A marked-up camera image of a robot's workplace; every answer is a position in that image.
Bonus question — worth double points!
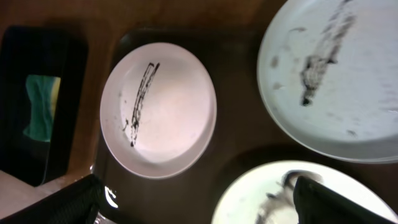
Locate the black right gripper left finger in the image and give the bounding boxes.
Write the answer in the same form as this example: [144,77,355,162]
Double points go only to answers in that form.
[1,174,104,224]

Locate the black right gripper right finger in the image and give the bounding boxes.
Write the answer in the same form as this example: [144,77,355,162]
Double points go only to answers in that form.
[294,176,394,224]

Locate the white plate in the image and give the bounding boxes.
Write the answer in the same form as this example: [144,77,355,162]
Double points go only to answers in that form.
[211,161,397,224]

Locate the green yellow sponge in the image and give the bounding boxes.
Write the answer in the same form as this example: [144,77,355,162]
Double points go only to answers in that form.
[23,75,61,142]

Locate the grey plate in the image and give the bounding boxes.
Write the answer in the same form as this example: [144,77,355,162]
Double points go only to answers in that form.
[257,0,397,164]

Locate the black sponge tray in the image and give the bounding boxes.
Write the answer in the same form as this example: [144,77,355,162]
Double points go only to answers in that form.
[1,26,88,187]

